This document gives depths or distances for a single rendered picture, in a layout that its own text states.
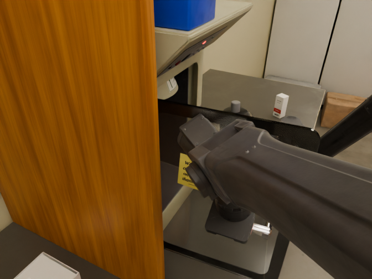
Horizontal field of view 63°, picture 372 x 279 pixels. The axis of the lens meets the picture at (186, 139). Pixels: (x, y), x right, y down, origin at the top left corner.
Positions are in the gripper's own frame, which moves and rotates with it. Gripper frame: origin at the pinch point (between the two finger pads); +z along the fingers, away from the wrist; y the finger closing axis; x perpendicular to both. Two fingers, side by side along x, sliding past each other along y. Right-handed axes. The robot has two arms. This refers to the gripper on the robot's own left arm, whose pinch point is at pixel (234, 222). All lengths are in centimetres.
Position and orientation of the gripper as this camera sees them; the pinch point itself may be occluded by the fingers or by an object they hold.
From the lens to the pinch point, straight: 56.9
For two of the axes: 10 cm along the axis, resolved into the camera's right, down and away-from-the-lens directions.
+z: 1.4, 5.4, 8.3
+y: -3.5, 8.1, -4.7
